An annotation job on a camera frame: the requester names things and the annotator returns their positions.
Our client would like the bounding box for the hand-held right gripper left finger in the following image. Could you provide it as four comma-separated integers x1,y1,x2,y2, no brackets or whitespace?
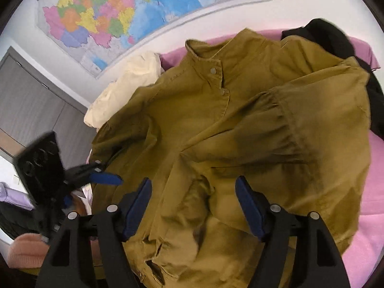
34,178,152,288

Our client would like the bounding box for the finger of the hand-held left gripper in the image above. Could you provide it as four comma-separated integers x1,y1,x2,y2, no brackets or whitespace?
61,194,75,210
64,161,124,186

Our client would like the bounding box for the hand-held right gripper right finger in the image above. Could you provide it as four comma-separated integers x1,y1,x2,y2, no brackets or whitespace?
235,175,351,288

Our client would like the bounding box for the olive brown jacket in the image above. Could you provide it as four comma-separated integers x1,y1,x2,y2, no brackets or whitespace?
89,28,372,288

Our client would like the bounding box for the lavender cloth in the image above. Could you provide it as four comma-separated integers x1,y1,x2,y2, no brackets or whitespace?
0,182,34,211

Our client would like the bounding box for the dark cloth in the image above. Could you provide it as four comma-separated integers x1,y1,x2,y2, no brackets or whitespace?
0,201,45,238

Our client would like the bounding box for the salmon pink cloth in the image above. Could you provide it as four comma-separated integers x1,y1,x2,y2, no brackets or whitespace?
6,232,51,269

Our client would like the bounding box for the grey wardrobe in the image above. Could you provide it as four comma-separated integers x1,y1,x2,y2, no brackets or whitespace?
0,46,91,170

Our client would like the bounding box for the cream pillow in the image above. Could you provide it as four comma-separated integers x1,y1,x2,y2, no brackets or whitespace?
84,51,164,128

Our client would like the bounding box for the pink printed bed sheet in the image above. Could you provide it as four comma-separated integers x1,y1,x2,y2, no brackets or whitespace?
85,29,384,288

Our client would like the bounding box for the black garment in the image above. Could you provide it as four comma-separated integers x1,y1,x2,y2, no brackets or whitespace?
280,18,384,140

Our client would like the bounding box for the colourful wall map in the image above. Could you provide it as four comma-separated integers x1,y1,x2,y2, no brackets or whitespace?
37,0,296,79

